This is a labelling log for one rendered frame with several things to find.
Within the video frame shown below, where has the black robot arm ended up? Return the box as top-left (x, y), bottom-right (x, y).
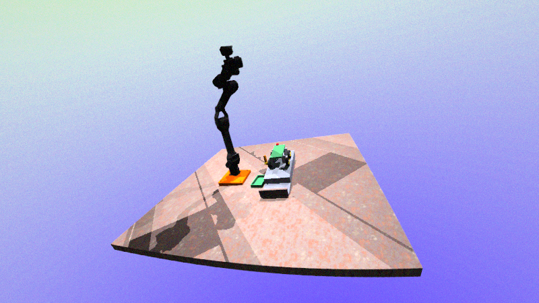
top-left (212, 56), bottom-right (243, 176)

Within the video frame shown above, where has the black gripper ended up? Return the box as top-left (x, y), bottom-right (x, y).
top-left (220, 46), bottom-right (240, 75)

